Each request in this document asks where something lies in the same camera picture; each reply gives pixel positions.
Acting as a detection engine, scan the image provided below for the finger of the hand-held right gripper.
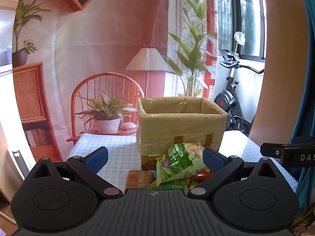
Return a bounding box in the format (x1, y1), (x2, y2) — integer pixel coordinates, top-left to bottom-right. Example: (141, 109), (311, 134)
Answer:
(260, 142), (284, 158)

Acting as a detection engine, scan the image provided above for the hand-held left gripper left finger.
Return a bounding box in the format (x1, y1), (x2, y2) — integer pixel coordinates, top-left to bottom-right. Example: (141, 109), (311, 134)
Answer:
(30, 147), (123, 200)

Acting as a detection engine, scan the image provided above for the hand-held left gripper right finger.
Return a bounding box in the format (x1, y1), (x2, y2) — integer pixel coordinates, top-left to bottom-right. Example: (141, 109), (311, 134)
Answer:
(187, 147), (286, 199)

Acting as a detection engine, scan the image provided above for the taped cardboard box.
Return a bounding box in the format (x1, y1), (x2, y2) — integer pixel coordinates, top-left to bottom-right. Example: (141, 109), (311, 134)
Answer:
(136, 97), (228, 171)

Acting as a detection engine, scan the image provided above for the red snack packet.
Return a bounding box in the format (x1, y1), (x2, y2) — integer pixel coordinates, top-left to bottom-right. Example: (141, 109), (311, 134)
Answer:
(191, 167), (215, 180)

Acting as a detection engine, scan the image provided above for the plaid tablecloth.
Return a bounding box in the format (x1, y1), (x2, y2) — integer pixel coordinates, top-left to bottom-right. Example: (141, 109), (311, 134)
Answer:
(70, 130), (299, 196)

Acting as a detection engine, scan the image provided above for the brown snack packet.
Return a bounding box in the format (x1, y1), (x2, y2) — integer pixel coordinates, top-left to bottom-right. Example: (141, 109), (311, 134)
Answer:
(126, 170), (158, 190)

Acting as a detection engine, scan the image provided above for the green and yellow snack packet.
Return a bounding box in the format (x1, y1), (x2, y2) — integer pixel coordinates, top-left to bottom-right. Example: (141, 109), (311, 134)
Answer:
(147, 178), (198, 193)

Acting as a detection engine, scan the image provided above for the black exercise bike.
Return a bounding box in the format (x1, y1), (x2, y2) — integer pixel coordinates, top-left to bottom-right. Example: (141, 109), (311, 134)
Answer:
(213, 31), (265, 136)

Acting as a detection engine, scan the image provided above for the blue cloth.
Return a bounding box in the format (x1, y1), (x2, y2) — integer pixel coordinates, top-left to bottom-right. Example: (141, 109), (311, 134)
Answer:
(290, 0), (315, 203)

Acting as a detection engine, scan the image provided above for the brown wooden board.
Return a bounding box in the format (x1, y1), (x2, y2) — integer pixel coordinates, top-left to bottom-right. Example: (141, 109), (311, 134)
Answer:
(248, 0), (309, 164)

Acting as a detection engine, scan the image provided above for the white appliance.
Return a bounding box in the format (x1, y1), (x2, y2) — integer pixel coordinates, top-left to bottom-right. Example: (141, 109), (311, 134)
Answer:
(0, 8), (28, 196)

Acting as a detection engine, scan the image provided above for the printed room backdrop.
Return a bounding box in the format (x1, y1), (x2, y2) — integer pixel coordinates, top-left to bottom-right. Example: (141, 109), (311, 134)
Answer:
(11, 0), (218, 163)

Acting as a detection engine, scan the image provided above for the dark framed window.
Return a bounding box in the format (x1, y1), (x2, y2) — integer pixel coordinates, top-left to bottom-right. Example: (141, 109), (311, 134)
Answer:
(217, 0), (268, 63)

